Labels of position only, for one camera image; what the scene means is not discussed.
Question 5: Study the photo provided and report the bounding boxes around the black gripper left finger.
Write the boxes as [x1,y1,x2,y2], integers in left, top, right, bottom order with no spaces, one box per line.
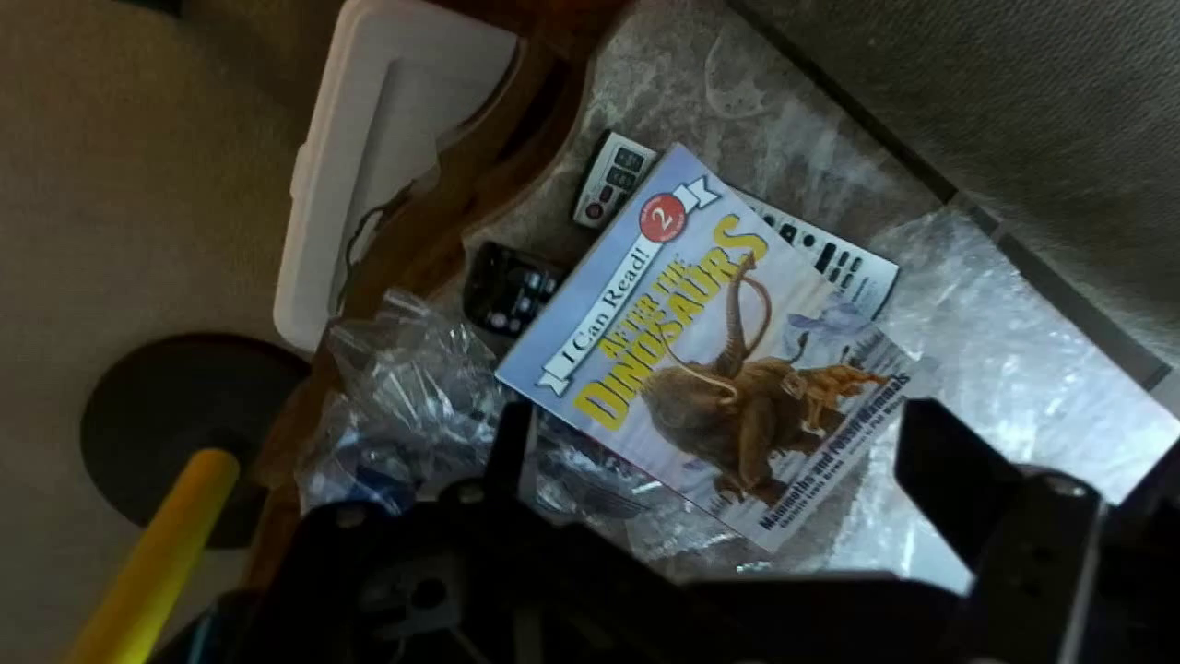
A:
[483,401,535,498]

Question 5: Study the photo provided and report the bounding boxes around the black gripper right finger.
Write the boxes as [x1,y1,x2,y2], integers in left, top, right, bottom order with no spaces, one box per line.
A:
[897,398,1103,664]

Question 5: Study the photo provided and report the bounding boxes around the dinosaur children's book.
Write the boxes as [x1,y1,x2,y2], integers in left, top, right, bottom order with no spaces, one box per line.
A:
[498,143,913,550]

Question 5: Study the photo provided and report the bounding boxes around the clear plastic bag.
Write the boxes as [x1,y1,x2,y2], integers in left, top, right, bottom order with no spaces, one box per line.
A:
[291,287,693,584]

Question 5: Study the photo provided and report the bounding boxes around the black remote control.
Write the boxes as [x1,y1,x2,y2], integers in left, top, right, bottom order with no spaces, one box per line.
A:
[464,242,567,335]

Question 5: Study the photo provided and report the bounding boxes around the white remote control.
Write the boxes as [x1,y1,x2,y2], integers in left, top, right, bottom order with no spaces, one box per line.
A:
[571,134,655,230]

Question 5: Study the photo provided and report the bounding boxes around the black round tripod base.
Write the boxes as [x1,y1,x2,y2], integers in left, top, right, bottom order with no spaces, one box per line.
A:
[76,333,309,550]

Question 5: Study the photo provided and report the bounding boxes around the white storage box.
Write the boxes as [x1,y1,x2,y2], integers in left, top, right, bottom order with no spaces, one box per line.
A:
[273,0,521,350]

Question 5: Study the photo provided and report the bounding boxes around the yellow tripod pole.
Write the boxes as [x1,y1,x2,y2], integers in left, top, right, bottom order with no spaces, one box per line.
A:
[68,449,240,664]

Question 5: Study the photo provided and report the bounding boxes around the grey fabric sofa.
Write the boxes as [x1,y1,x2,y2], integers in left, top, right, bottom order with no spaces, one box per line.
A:
[734,0,1180,401]

